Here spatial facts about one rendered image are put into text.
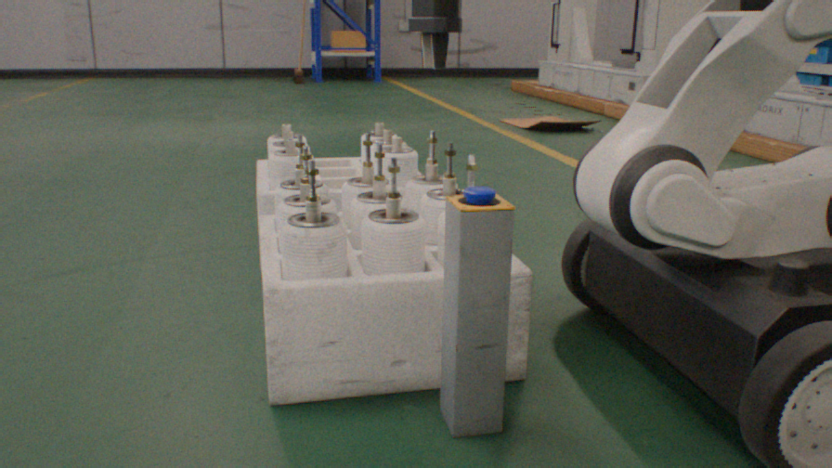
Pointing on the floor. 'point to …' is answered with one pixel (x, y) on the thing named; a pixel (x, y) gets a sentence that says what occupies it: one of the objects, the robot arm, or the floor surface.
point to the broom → (300, 52)
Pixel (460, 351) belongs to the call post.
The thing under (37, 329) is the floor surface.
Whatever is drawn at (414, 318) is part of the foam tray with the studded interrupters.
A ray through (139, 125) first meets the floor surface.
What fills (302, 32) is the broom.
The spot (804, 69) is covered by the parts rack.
